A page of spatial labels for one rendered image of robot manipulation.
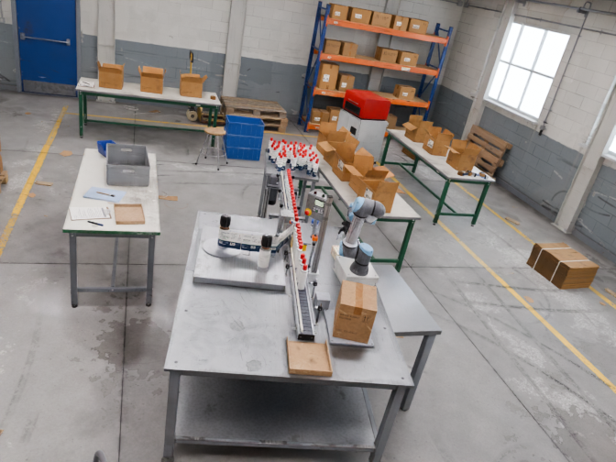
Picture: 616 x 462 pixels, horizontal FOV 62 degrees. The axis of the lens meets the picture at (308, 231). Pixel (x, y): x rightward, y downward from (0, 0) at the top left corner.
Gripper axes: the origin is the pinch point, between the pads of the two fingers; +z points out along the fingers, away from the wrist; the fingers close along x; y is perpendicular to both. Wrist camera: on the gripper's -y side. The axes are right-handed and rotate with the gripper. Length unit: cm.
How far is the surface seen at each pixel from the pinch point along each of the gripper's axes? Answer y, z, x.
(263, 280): 44, 12, -77
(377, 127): -469, 39, 237
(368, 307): 110, -14, -25
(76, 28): -727, -10, -281
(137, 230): -43, 22, -166
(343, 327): 108, 4, -37
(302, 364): 129, 14, -69
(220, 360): 121, 15, -118
